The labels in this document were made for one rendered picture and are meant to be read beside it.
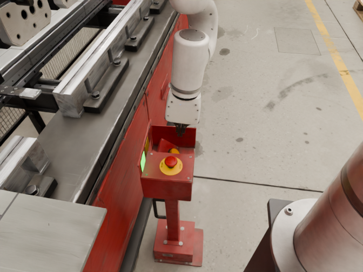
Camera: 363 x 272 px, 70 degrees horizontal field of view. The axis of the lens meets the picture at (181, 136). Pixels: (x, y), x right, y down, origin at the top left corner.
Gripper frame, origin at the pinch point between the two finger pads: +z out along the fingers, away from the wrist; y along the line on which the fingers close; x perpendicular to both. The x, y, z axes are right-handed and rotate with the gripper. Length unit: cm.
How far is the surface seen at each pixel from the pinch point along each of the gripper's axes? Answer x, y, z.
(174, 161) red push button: -10.4, -0.7, 3.6
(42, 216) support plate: -39.3, -22.3, -13.7
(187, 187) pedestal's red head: -15.2, 4.4, 9.1
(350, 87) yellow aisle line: 151, 149, 72
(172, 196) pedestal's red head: -15.2, -0.1, 15.8
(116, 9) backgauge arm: 90, -45, 3
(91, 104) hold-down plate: 2.6, -29.2, -3.5
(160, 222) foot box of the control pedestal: 1, -5, 73
